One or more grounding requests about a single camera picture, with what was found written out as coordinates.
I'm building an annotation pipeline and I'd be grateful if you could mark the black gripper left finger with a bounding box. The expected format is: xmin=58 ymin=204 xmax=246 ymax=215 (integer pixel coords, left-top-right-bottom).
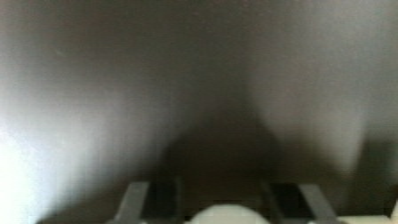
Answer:
xmin=113 ymin=180 xmax=180 ymax=224

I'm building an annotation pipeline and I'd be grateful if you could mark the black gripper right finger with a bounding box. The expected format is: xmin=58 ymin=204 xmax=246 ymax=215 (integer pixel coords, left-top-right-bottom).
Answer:
xmin=260 ymin=183 xmax=340 ymax=224

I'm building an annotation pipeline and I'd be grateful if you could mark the white cabinet body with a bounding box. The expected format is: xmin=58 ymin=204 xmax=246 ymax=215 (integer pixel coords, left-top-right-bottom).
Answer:
xmin=188 ymin=204 xmax=269 ymax=224

